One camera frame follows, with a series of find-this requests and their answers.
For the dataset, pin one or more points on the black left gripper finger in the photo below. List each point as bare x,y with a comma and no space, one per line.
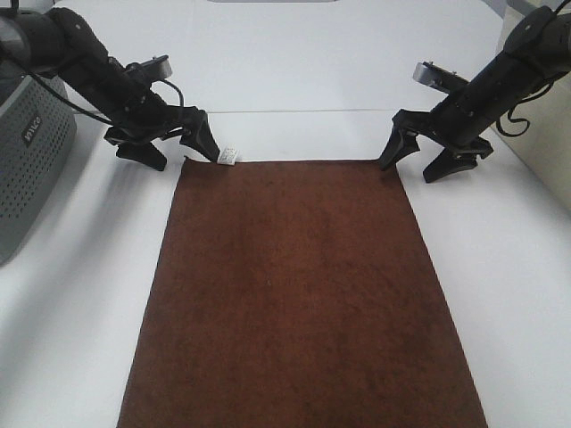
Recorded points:
197,135
146,154

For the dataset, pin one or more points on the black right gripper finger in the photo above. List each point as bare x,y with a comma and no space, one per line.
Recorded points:
403,139
447,163

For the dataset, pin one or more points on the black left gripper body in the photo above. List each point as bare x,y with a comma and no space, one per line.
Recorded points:
146,115

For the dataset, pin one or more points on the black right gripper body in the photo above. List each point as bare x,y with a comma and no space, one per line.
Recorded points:
454,127

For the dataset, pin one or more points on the brown towel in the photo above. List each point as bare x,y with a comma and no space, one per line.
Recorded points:
296,294

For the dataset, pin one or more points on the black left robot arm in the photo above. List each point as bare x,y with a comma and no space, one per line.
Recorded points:
60,43

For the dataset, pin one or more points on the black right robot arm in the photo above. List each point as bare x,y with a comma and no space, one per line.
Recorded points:
535,55

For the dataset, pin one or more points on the white towel label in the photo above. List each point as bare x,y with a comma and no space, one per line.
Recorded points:
228,156

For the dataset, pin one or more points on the grey perforated plastic basket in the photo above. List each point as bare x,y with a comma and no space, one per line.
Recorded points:
37,132

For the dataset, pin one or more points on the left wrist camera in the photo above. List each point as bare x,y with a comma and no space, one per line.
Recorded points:
156,69

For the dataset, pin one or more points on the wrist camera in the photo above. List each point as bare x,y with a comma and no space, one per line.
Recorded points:
428,74
156,69

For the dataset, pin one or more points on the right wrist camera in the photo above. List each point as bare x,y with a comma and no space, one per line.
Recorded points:
428,74

